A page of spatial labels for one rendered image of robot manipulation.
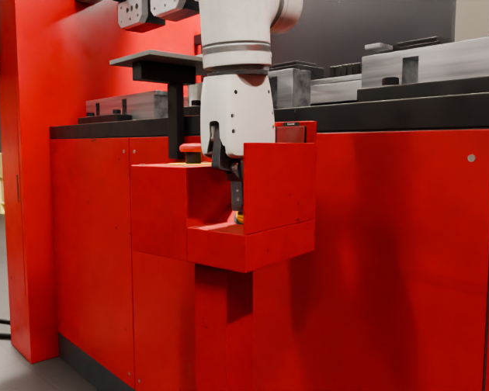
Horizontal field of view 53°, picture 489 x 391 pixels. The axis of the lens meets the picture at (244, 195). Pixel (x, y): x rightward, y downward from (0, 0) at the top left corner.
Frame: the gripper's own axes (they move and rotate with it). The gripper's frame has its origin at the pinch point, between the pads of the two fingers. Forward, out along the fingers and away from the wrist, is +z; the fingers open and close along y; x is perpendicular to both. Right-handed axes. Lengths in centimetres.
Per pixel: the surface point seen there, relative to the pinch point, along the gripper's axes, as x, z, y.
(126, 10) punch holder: -87, -44, -57
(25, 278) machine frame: -133, 45, -37
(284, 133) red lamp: 0.1, -7.2, -9.8
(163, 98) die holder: -73, -16, -56
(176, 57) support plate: -38, -23, -27
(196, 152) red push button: -8.8, -5.4, -1.0
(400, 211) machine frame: 12.3, 5.3, -21.8
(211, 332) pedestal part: -4.9, 18.9, 2.7
